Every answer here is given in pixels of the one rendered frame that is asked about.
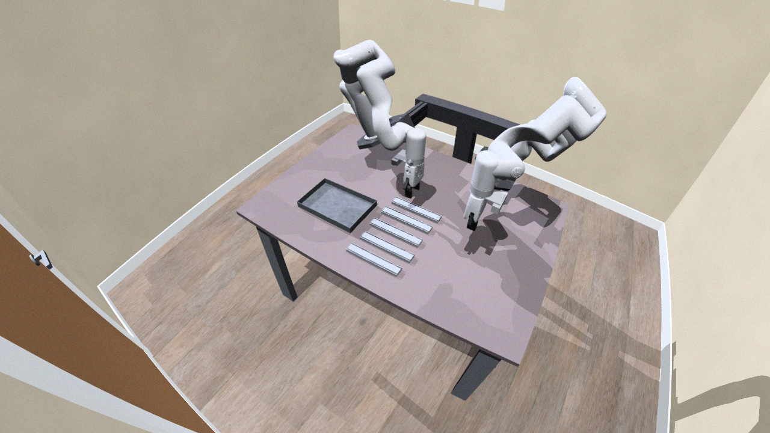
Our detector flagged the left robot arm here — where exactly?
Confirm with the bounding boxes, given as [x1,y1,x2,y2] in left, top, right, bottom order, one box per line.
[470,77,607,215]

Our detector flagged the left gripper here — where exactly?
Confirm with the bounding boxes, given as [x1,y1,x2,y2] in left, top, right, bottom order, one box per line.
[464,191,487,231]

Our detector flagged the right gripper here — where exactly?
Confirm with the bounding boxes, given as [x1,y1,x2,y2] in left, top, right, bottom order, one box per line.
[403,162,424,198]

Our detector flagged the white drawer slide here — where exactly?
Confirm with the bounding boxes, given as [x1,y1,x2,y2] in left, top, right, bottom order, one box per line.
[381,206,433,234]
[346,243,402,277]
[360,231,414,263]
[392,197,442,223]
[369,218,422,247]

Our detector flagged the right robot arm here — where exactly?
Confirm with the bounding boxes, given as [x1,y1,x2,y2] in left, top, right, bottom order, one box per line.
[333,40,426,167]

